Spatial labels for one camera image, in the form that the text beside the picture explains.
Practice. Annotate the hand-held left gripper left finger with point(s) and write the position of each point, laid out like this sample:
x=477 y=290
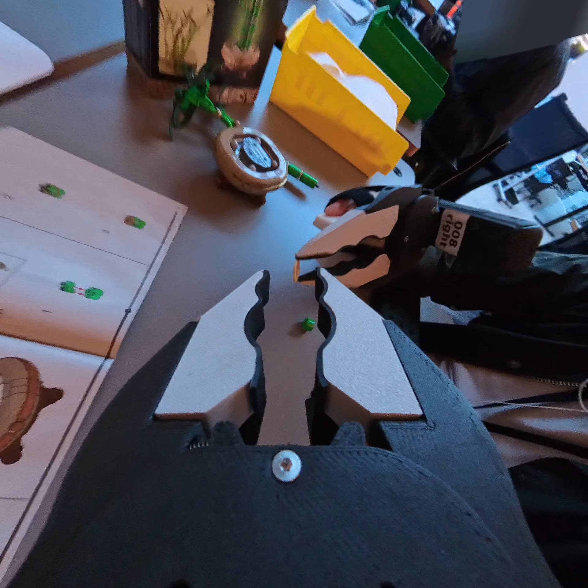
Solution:
x=216 y=367

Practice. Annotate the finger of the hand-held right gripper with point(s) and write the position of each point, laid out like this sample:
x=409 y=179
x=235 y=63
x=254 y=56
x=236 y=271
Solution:
x=372 y=271
x=353 y=229

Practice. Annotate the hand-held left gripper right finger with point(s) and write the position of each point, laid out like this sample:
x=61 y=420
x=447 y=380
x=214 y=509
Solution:
x=367 y=367

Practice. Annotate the green round stalk segment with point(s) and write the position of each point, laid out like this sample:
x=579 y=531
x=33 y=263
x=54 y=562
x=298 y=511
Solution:
x=307 y=325

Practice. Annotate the person's right forearm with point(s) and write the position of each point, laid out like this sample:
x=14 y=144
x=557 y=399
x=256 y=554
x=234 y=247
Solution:
x=505 y=294

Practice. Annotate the grey desk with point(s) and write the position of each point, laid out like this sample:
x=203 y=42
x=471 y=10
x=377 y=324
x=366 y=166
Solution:
x=206 y=239

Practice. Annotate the person's right hand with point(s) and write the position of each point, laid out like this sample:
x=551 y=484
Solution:
x=341 y=207

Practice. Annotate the thin green bamboo stalk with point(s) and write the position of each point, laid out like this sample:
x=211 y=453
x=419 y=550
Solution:
x=301 y=174

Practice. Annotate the wooden-edged side table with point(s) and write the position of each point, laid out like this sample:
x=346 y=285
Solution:
x=410 y=133

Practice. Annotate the dark chair back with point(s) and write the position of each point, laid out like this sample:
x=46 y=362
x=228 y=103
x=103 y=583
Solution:
x=546 y=133

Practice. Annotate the tan brick flower pot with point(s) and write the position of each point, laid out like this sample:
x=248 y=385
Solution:
x=250 y=156

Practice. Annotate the person's body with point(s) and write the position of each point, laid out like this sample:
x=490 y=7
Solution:
x=528 y=413

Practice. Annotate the green plastic bin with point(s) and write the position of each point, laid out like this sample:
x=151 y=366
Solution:
x=404 y=69

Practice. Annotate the open instruction booklet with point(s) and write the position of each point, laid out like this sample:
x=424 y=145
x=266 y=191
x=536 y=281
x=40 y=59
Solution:
x=69 y=239

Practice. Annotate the green toy bamboo leaves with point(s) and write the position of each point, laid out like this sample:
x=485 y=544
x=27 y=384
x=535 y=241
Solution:
x=195 y=96

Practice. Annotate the black bamboo toy set box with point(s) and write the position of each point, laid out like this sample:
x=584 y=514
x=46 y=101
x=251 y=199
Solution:
x=216 y=46

